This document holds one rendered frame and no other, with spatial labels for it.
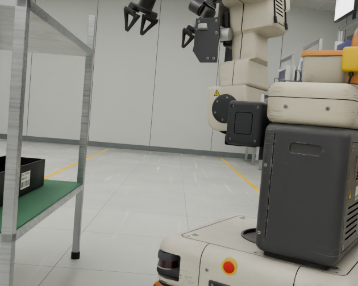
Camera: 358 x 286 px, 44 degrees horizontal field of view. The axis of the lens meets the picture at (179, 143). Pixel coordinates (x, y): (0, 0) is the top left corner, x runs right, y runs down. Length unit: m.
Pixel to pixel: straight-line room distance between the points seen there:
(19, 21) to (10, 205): 0.46
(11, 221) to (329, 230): 0.85
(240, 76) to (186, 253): 0.63
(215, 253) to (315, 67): 0.67
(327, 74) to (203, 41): 0.46
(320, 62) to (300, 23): 7.71
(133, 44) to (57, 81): 1.65
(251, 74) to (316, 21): 7.70
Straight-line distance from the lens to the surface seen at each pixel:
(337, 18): 5.52
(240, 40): 1.65
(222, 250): 1.44
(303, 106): 1.32
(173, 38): 8.81
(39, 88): 9.09
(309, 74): 1.50
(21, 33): 1.21
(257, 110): 1.44
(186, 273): 1.49
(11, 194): 1.22
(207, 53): 1.63
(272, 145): 1.35
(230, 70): 1.60
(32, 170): 1.80
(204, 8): 2.06
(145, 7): 1.69
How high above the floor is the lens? 0.68
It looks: 3 degrees down
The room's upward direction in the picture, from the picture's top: 5 degrees clockwise
